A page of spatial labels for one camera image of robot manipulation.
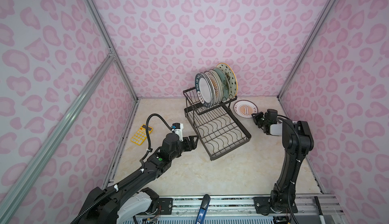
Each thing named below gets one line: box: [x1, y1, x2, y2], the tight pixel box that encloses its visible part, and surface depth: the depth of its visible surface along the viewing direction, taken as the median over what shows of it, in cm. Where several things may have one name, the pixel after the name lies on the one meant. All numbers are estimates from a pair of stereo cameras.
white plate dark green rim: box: [195, 72, 213, 108], surface depth 91 cm
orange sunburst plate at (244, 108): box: [233, 99, 259, 119], surface depth 116 cm
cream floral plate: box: [208, 69, 224, 104], surface depth 80 cm
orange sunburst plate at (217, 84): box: [206, 69, 221, 103], surface depth 79 cm
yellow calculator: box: [130, 123, 153, 146], surface depth 101 cm
